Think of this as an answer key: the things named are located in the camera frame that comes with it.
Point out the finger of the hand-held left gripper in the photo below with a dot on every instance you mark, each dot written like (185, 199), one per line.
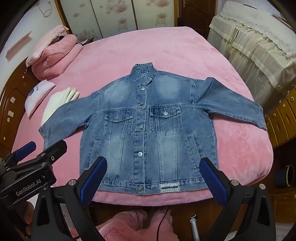
(26, 148)
(56, 148)

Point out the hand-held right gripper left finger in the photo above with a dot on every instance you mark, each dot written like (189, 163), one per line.
(92, 182)

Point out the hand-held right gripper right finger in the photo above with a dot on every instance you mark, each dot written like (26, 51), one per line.
(212, 183)

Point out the blue denim jacket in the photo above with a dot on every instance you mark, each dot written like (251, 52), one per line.
(161, 139)

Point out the white cloth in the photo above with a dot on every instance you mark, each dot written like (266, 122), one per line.
(54, 106)

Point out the wooden headboard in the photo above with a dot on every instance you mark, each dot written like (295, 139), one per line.
(13, 104)

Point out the white plastic pipe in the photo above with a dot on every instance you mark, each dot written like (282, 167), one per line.
(194, 229)

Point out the dark round container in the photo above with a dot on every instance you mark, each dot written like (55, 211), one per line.
(283, 177)

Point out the pink folded quilt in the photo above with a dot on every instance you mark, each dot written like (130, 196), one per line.
(57, 60)

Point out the wooden drawer cabinet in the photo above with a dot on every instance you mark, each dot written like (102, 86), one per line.
(284, 115)

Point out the pink lace-trimmed pillow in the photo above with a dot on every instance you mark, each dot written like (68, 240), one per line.
(46, 39)

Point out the pink bed blanket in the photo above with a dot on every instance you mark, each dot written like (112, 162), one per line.
(185, 51)

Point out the floral wardrobe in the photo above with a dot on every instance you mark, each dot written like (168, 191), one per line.
(115, 18)

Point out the dark wooden door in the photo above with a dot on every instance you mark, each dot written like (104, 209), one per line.
(196, 16)

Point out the wooden wall rail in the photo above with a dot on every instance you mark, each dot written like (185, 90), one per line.
(19, 45)

